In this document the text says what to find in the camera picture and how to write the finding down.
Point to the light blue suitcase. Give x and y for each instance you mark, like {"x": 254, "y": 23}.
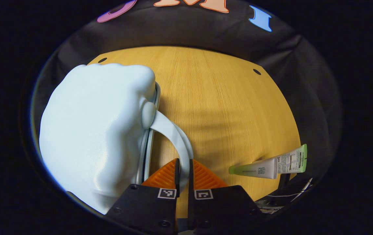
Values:
{"x": 91, "y": 130}

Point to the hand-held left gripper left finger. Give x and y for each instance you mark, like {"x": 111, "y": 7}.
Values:
{"x": 177, "y": 182}

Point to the white and green cream tube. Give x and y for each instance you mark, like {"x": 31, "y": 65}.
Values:
{"x": 265, "y": 168}

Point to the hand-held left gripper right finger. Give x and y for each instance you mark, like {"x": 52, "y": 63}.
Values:
{"x": 191, "y": 182}

